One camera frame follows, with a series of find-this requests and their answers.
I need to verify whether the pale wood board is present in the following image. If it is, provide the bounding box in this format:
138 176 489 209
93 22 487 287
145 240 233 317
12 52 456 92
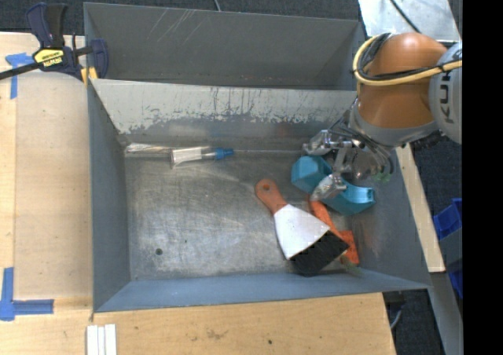
13 70 95 303

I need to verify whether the clear plastic bottle blue cap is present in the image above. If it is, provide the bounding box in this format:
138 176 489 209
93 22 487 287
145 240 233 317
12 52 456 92
169 145 236 169

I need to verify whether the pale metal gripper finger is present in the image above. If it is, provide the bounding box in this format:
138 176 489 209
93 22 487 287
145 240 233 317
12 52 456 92
310 173 349 202
302 130 336 156

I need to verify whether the grey metal bin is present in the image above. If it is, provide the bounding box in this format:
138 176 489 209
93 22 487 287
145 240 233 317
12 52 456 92
82 2 434 313

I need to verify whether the orange-handled white black brush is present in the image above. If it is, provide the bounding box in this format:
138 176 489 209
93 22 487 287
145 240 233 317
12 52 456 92
254 178 351 277

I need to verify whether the blue plastic tape dispenser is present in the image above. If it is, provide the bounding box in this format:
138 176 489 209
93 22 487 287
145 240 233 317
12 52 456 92
290 154 376 217

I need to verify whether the orange toy carrot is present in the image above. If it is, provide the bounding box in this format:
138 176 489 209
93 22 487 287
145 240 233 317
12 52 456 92
308 199 365 278

